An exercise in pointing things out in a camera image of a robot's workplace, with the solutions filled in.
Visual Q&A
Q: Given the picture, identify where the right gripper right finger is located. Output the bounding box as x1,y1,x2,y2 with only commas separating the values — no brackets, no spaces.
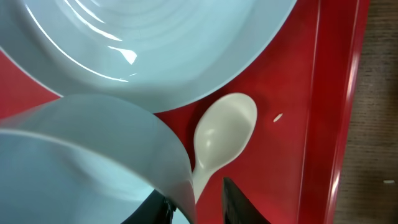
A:
222,177,271,224

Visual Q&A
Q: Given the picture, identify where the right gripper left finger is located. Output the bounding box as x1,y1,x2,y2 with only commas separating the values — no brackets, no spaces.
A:
121,190,176,224

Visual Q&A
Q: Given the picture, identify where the white plastic spoon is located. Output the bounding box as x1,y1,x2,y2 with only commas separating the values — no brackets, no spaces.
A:
192,93,257,201

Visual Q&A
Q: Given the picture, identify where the light blue bowl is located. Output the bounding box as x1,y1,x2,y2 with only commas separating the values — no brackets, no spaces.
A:
1,95,197,223

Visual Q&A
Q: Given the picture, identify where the large light blue plate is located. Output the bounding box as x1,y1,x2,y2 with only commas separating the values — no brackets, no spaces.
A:
1,0,296,113

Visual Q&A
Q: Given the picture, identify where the red serving tray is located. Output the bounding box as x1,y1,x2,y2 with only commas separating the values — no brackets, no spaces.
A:
1,1,369,223

